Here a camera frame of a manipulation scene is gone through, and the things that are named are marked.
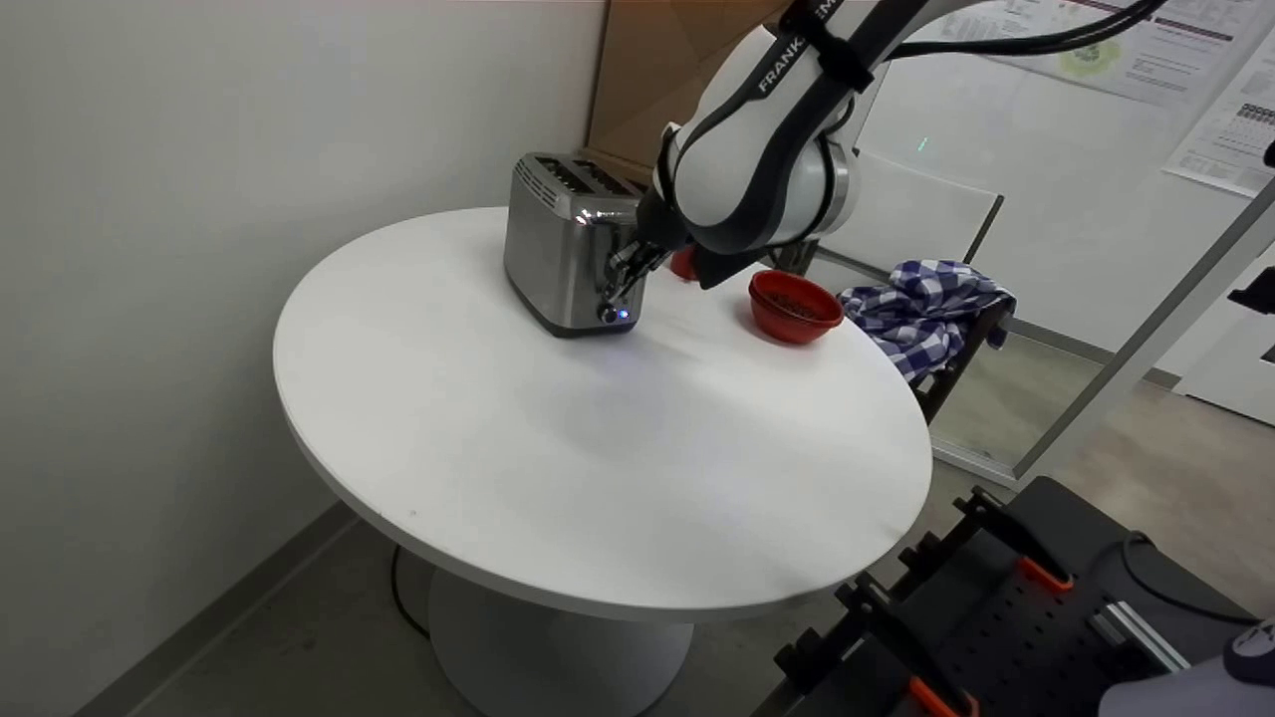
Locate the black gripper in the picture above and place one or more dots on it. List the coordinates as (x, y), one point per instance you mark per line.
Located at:
(660, 230)

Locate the silver two-slot toaster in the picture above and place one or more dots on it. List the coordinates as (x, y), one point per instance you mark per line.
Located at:
(558, 253)

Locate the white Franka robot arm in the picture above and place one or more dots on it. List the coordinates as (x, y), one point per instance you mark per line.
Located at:
(762, 144)

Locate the grey robot base cover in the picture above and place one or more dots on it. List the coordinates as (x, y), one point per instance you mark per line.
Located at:
(1195, 677)

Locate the red bowl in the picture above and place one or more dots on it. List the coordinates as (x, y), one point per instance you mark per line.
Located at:
(794, 303)

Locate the brown cardboard box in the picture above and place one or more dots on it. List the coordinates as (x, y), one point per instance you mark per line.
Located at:
(638, 65)

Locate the blue white checkered cloth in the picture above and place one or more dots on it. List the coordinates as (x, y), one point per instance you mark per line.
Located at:
(921, 316)

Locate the black chair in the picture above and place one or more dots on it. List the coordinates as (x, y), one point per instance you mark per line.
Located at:
(958, 364)

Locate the thin black rod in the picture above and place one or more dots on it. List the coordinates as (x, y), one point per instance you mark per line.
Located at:
(982, 230)

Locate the black cart with clamps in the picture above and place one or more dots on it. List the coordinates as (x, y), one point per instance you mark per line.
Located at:
(1011, 611)

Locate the grey metal diagonal pole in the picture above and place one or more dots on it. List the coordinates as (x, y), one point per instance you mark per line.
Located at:
(1140, 331)

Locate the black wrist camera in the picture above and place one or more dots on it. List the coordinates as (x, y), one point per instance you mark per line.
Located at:
(720, 266)

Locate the white round table pedestal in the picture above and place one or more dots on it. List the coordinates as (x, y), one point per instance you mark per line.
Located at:
(558, 658)

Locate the white wall poster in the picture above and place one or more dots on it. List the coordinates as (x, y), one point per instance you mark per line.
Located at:
(1227, 141)

